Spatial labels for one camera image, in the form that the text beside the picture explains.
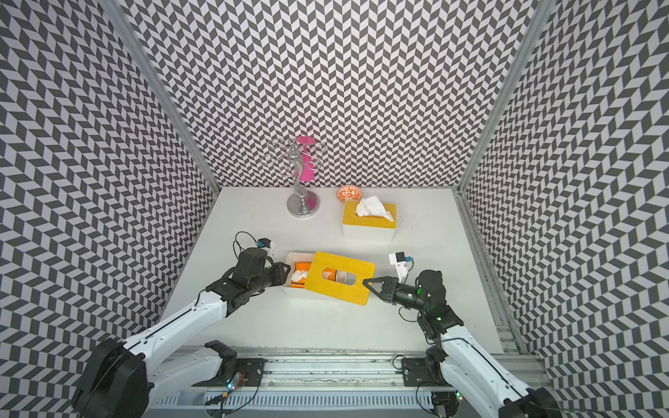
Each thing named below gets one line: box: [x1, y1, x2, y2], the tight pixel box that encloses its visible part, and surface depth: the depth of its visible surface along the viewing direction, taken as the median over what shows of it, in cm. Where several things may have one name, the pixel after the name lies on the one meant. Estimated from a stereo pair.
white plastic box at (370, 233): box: [341, 222, 397, 242], surface depth 101 cm
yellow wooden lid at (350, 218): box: [342, 200, 398, 230], surface depth 101 cm
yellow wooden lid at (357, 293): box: [304, 250, 377, 306], surface depth 77 cm
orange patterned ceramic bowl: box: [336, 185, 364, 205], surface depth 117 cm
